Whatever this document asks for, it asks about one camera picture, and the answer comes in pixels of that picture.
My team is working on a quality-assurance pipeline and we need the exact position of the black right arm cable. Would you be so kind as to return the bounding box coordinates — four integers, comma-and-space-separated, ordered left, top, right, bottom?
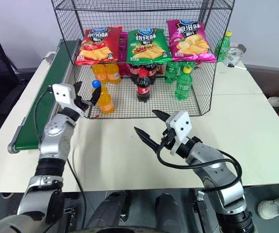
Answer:
156, 137, 243, 195

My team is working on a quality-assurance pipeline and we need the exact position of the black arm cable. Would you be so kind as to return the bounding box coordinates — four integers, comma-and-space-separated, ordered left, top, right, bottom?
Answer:
156, 137, 243, 195
33, 85, 55, 147

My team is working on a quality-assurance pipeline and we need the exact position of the dark rounded robot leg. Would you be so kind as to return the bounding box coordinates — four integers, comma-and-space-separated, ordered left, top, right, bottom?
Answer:
86, 191, 133, 230
154, 192, 186, 232

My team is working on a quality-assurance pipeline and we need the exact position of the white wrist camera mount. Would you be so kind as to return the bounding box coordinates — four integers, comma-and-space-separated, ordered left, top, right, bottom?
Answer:
52, 83, 84, 117
165, 111, 193, 156

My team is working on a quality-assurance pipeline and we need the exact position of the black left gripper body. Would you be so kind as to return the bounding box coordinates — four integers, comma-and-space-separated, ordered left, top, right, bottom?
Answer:
75, 96, 94, 113

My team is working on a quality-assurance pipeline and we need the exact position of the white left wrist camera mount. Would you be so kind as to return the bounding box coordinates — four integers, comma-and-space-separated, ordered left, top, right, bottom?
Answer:
52, 83, 84, 117

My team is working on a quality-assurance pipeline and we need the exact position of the green chip bag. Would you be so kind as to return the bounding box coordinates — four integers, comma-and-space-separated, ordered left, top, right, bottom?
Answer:
125, 28, 173, 65

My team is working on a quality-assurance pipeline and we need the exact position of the black wire mesh rack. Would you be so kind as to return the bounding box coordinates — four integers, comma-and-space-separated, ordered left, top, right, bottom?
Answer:
50, 0, 236, 119

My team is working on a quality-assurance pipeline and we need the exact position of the black office chair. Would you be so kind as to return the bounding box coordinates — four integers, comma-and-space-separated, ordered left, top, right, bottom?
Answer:
0, 30, 30, 115

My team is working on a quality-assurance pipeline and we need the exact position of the person's white shoe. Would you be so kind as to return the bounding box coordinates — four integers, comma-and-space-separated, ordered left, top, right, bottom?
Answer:
257, 197, 279, 220

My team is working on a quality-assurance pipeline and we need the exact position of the magenta chip bag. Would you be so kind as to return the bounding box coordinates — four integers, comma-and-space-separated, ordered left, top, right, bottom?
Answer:
166, 18, 217, 64

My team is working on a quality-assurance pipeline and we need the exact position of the green soda bottle yellow cap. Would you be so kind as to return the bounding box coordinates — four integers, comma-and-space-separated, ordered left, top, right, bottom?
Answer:
174, 66, 194, 101

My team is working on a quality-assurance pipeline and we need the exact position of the purple snack bag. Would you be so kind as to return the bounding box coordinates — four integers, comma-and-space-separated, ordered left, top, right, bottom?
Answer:
118, 31, 130, 76

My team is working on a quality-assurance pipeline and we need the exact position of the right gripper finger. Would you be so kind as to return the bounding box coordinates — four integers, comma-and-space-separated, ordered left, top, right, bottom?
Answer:
151, 109, 171, 123
133, 126, 159, 152

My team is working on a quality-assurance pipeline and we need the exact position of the white marker pen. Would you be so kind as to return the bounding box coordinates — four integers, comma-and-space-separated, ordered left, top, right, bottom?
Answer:
227, 63, 247, 71

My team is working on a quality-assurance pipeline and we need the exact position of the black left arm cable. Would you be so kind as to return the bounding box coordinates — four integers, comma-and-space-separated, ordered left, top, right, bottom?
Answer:
33, 85, 55, 147

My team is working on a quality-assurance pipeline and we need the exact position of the green conveyor belt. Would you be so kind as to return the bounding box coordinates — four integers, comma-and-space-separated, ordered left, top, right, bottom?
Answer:
7, 38, 82, 154

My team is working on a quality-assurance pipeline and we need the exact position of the cola bottle red cap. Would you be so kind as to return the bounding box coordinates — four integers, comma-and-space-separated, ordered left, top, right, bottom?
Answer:
136, 71, 152, 103

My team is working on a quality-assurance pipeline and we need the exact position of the orange soda bottle blue cap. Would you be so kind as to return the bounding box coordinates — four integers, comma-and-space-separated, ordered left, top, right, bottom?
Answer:
91, 80, 115, 115

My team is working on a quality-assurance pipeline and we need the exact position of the red chip bag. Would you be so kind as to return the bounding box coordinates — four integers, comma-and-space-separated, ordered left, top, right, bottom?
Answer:
74, 26, 123, 67

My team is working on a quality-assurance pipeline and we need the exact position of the thin black table cable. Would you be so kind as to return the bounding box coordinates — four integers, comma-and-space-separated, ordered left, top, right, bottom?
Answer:
67, 143, 88, 229

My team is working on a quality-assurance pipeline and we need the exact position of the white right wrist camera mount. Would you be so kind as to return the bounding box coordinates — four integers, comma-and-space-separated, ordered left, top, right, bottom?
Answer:
165, 111, 193, 156

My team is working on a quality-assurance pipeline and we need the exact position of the white conveyor control box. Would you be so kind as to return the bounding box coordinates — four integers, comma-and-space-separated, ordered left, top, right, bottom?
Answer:
42, 51, 58, 65

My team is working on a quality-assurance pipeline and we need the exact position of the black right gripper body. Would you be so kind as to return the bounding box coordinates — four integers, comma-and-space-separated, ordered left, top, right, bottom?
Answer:
154, 128, 178, 153

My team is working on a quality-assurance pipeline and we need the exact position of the green bottle outside rack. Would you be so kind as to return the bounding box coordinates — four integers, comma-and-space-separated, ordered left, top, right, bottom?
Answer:
214, 31, 233, 63

